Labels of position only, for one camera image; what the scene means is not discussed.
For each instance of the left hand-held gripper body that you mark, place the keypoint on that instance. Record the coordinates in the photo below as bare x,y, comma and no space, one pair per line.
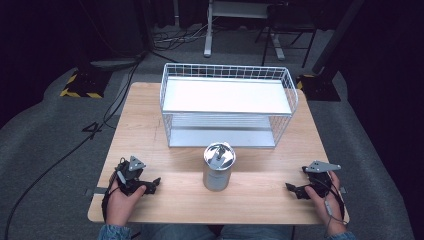
129,173

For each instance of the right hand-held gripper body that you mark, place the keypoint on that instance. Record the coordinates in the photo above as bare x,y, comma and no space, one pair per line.
319,180

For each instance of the person's right hand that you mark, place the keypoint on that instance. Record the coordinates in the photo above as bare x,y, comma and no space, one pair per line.
328,208

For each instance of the person's left hand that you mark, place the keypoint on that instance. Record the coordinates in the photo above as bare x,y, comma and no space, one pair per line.
119,206

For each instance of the grey tape strip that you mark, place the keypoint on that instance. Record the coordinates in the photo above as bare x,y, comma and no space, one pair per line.
98,191

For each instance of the silver metal canister with lid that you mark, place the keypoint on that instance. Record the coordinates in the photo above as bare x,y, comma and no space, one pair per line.
218,168

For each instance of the black yellow striped stand base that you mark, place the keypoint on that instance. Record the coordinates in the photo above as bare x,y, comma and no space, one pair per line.
85,85
316,88

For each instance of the black chair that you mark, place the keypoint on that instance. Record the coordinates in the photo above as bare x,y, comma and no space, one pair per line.
290,20

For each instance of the black slanted stand post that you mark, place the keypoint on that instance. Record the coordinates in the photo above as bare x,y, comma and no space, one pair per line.
336,36

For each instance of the white metal desk frame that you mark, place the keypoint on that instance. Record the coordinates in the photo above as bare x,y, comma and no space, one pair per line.
233,10

